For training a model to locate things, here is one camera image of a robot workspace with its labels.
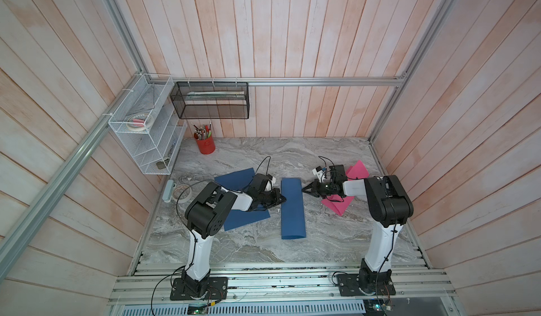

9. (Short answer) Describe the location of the pink rectangular paper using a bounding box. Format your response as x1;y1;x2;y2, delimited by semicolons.
321;160;369;216

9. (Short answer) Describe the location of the blue paper sheet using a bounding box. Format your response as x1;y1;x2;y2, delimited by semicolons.
214;168;270;231
281;178;307;240

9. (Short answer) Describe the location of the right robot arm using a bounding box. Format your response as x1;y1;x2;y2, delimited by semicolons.
302;165;414;290

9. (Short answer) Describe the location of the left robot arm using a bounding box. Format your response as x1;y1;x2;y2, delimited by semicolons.
182;173;286;293

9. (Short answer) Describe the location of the tape roll on table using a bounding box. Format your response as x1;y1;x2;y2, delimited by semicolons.
172;184;192;204

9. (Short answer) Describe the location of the red pen cup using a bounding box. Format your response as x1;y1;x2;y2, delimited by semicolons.
193;122;216;155

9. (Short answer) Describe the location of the tape roll in rack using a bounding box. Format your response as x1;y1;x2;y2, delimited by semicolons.
125;112;154;132

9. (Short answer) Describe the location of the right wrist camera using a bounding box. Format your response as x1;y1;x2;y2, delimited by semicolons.
312;166;328;182

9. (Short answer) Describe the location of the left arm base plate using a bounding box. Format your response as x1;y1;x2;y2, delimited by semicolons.
170;277;228;301

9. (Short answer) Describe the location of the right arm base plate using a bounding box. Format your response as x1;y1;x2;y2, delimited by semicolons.
335;270;396;299

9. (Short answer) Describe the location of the black mesh wall basket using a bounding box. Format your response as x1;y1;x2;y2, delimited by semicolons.
170;81;250;120

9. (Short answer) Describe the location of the white wire shelf rack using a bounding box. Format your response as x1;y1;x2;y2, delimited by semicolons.
108;74;187;175

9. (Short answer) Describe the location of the aluminium frame rail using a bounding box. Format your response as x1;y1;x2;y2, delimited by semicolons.
108;263;456;306

